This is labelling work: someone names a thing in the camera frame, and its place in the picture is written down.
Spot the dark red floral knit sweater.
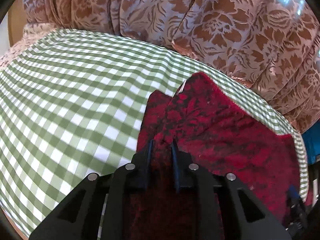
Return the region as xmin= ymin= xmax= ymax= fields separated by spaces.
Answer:
xmin=127 ymin=73 xmax=299 ymax=239

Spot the blue storage bin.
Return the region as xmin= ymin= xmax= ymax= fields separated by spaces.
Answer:
xmin=302 ymin=122 xmax=320 ymax=165

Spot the green white checkered bed sheet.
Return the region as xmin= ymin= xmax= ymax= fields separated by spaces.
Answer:
xmin=1 ymin=29 xmax=309 ymax=236

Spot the brown floral patterned curtain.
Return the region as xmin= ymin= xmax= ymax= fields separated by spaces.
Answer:
xmin=23 ymin=0 xmax=319 ymax=132

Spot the pink floral mattress cover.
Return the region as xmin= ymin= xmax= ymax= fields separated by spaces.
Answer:
xmin=1 ymin=23 xmax=59 ymax=70

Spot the wooden door frame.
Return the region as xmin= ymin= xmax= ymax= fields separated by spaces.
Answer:
xmin=8 ymin=0 xmax=27 ymax=47

